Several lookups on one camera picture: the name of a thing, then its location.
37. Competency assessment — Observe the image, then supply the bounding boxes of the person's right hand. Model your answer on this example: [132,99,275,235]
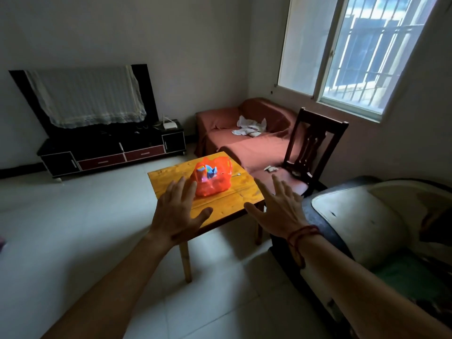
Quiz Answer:
[243,174,310,241]

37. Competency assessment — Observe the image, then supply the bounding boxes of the red string bracelet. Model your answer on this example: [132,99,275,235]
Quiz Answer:
[286,225,321,269]

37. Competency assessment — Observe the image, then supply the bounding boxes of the black and white massage chair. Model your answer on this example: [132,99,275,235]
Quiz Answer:
[270,176,452,339]

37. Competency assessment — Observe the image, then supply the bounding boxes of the person's left forearm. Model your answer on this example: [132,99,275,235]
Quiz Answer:
[40,233,174,339]

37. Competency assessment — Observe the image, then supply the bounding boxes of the dark wooden chair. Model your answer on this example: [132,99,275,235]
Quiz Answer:
[250,107,349,198]

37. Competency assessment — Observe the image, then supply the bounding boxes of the yellow wooden table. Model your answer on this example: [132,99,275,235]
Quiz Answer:
[147,151,266,283]

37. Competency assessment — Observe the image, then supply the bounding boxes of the barred living room window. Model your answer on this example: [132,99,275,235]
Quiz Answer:
[277,0,440,122]

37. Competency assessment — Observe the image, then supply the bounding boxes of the black television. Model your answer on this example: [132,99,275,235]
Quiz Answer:
[8,64,160,138]

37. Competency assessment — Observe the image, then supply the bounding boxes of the sofa with red cover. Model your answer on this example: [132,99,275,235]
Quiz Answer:
[194,97,308,173]

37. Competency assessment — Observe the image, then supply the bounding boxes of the person's left hand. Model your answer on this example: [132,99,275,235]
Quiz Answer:
[148,176,214,246]

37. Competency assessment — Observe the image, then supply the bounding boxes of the person's right forearm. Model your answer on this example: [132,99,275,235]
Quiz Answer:
[293,233,452,339]

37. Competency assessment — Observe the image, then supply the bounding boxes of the white crumpled clothes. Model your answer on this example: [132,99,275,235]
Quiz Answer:
[232,115,267,138]

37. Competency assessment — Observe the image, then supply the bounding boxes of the white lace cover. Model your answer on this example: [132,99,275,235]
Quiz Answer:
[24,65,147,129]

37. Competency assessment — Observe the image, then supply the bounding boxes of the orange plastic bag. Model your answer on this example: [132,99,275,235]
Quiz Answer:
[190,156,234,198]

